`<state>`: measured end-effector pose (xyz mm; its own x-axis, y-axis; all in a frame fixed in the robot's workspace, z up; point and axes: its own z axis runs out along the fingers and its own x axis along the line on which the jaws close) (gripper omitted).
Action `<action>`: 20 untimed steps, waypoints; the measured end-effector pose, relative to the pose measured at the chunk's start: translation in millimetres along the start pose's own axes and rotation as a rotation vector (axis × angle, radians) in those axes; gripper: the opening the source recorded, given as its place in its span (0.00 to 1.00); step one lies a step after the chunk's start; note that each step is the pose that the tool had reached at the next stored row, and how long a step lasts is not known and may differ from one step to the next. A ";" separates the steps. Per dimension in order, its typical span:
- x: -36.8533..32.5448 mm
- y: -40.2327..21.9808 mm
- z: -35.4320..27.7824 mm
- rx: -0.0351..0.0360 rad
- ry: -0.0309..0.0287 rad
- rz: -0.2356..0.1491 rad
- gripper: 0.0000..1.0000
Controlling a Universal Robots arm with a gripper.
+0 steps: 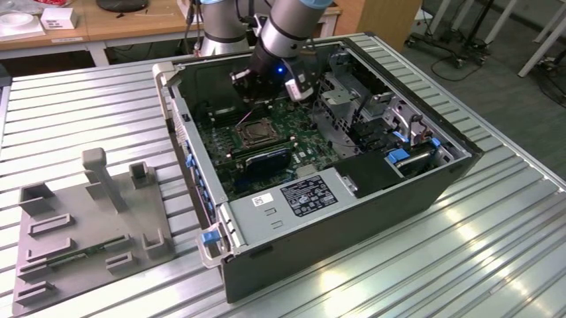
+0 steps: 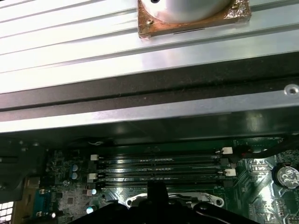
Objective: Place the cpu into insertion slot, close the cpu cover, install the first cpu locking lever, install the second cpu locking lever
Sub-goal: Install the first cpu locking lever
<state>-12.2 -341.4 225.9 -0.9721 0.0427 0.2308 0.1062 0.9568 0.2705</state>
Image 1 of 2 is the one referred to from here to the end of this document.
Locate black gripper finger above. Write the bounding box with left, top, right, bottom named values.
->
left=229, top=68, right=252, bottom=90

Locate metal locking lever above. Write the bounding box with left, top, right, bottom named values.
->
left=236, top=108, right=260, bottom=127

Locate silver CPU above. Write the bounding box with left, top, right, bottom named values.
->
left=245, top=123, right=272, bottom=139

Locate metal socket cover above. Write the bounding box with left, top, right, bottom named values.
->
left=236, top=118, right=284, bottom=147

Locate CPU socket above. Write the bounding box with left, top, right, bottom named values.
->
left=234, top=117, right=284, bottom=147

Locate grey metal drive cage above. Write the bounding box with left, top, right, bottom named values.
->
left=316, top=71, right=368, bottom=148

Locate green motherboard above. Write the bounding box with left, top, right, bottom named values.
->
left=196, top=99, right=341, bottom=199

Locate black expansion card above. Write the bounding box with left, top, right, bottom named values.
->
left=232, top=147, right=293, bottom=196

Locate wooden desk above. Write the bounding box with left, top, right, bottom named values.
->
left=0, top=0, right=344, bottom=69

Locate wooden cabinet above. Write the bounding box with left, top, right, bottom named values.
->
left=356, top=0, right=421, bottom=53

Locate black round object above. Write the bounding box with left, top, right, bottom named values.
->
left=96, top=0, right=149, bottom=13

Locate black plastic shroud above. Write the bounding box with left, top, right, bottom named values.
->
left=333, top=154, right=407, bottom=199

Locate silver power supply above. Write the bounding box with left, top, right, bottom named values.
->
left=218, top=167, right=360, bottom=253

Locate white cardboard box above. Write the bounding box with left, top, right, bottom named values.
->
left=38, top=8, right=81, bottom=31

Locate black rolling stand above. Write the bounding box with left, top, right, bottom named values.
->
left=404, top=0, right=496, bottom=69

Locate white bowl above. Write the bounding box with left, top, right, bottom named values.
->
left=0, top=11, right=45, bottom=37

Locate grey parts rack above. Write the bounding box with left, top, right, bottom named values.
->
left=11, top=147, right=177, bottom=315

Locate open PC case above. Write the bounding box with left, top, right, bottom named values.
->
left=152, top=32, right=483, bottom=304

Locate green RAM stick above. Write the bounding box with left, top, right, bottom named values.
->
left=41, top=237, right=133, bottom=271

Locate white table leg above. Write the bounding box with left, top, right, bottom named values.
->
left=516, top=0, right=566, bottom=79

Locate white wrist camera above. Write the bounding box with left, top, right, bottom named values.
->
left=281, top=59, right=316, bottom=102

